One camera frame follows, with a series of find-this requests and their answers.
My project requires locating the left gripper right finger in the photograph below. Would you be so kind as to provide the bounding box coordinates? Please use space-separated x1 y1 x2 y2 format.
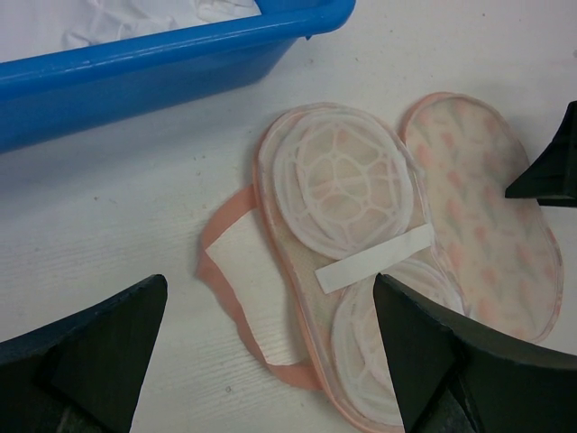
373 274 576 432

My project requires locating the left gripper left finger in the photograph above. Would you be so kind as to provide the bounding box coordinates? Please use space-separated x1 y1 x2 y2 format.
1 274 168 432

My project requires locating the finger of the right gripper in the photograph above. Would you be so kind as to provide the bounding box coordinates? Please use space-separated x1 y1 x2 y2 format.
505 101 576 199

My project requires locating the floral mesh laundry bag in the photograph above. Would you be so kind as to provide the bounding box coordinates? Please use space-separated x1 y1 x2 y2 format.
197 92 564 432

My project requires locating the white bra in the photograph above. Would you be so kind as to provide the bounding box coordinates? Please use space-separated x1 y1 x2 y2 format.
58 0 262 49

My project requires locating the blue plastic bin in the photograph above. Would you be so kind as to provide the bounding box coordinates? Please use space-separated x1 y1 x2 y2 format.
1 1 355 152

